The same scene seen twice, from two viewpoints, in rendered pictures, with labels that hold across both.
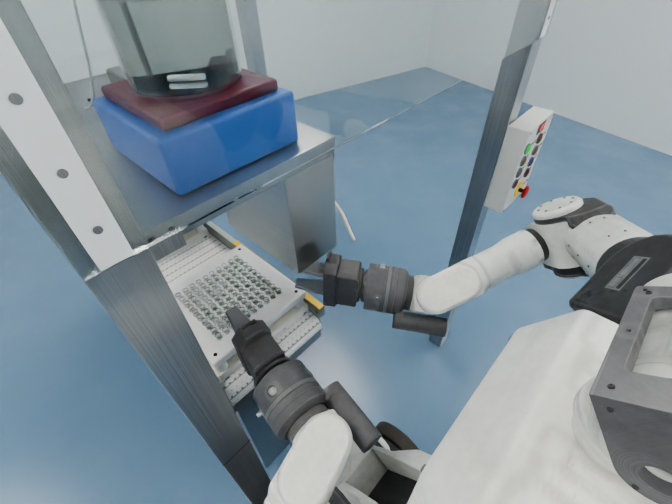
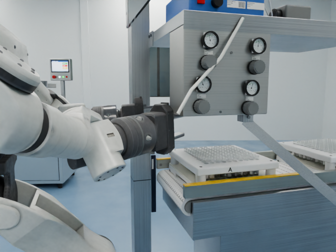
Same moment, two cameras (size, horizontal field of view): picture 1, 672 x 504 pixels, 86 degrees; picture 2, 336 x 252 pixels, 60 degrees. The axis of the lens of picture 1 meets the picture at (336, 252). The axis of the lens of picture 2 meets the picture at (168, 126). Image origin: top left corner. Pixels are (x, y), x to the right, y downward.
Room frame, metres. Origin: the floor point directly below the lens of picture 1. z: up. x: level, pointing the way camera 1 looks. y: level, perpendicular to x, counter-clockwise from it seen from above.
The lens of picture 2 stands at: (0.81, -0.59, 1.07)
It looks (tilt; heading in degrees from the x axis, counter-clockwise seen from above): 8 degrees down; 119
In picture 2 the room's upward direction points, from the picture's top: straight up
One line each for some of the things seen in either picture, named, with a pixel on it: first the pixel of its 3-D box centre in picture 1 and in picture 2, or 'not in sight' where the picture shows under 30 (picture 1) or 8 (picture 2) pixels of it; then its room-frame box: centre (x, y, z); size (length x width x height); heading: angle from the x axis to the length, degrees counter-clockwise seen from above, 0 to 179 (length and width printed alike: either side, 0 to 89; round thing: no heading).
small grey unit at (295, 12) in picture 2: not in sight; (287, 18); (0.69, 0.34, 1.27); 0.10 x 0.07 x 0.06; 45
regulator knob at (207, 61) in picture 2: not in sight; (209, 59); (0.58, 0.03, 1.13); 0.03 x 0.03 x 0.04; 45
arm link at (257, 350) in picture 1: (270, 372); (123, 118); (0.28, 0.11, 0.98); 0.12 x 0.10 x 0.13; 37
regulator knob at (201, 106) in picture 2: not in sight; (201, 104); (0.56, 0.02, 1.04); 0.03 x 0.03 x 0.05; 45
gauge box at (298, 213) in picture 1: (274, 194); (218, 73); (0.57, 0.11, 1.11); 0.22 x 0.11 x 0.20; 45
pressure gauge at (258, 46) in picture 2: not in sight; (257, 46); (0.66, 0.12, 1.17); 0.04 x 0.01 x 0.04; 45
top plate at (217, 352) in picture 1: (230, 297); (219, 157); (0.53, 0.24, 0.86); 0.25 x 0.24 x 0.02; 136
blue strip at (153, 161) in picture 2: not in sight; (153, 183); (0.31, 0.22, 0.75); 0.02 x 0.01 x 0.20; 45
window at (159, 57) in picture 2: not in sight; (163, 68); (-2.05, 4.47, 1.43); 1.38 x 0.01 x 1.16; 30
